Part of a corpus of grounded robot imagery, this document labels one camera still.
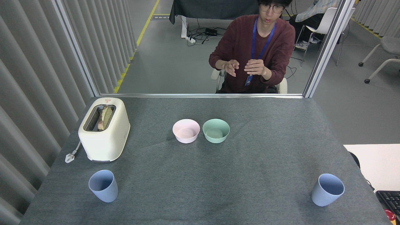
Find person's right hand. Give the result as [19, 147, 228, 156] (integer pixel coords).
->
[222, 59, 240, 77]

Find person's left hand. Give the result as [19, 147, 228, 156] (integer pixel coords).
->
[244, 59, 267, 76]

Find blue plastic cup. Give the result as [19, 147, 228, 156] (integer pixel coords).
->
[88, 170, 118, 203]
[311, 173, 345, 207]

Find table with dark cloth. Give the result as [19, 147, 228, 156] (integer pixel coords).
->
[169, 0, 260, 38]

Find black-rimmed glasses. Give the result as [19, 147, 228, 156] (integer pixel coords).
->
[259, 2, 285, 14]

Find green bowl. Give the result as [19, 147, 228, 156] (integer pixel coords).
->
[202, 118, 230, 144]

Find person on white chair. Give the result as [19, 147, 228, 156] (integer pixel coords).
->
[289, 0, 342, 49]

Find pink bowl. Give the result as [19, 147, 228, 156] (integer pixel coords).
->
[172, 119, 200, 144]

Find white plastic chair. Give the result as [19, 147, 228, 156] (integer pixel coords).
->
[295, 7, 356, 67]

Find toast bread slice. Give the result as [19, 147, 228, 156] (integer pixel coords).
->
[97, 106, 113, 131]

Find grey swivel chair white legs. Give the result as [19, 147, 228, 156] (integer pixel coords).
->
[358, 36, 400, 84]

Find cream white toaster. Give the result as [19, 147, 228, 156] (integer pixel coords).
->
[78, 97, 130, 163]

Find white side table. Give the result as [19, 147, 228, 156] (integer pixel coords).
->
[343, 144, 400, 193]

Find black keyboard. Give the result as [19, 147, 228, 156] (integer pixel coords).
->
[375, 190, 400, 219]

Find blue lanyard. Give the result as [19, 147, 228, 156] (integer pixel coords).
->
[251, 17, 277, 60]

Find silver rail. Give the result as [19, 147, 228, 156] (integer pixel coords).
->
[99, 93, 304, 99]

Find black floor cables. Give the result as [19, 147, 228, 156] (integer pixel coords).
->
[187, 18, 230, 47]

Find silver post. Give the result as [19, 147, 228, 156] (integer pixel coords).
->
[52, 0, 101, 97]
[302, 0, 357, 98]

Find black cable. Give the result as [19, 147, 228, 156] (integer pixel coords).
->
[348, 151, 375, 191]

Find white toaster cord with plug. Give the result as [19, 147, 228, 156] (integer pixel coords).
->
[65, 141, 82, 163]

